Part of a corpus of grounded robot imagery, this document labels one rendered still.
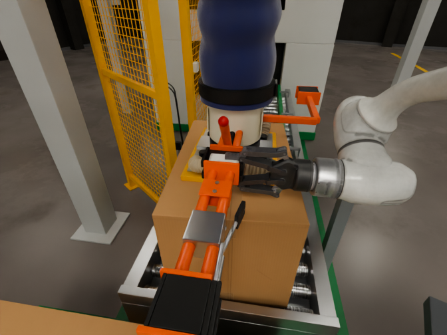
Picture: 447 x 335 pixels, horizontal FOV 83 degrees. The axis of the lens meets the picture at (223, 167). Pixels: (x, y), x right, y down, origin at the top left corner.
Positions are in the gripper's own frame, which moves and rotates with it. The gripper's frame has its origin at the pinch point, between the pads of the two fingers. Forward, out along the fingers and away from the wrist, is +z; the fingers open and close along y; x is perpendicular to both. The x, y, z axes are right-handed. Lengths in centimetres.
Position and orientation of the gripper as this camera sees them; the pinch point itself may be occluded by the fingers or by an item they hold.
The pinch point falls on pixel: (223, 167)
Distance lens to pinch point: 60.7
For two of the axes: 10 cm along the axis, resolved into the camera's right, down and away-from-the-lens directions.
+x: 1.5, -5.6, 8.2
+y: -0.2, 8.2, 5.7
